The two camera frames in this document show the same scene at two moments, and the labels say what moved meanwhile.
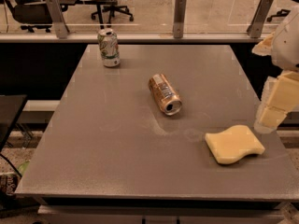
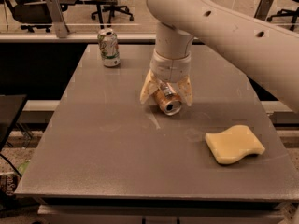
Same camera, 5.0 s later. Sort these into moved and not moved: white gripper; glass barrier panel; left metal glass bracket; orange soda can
Moved: white gripper
Not moved: left metal glass bracket; glass barrier panel; orange soda can
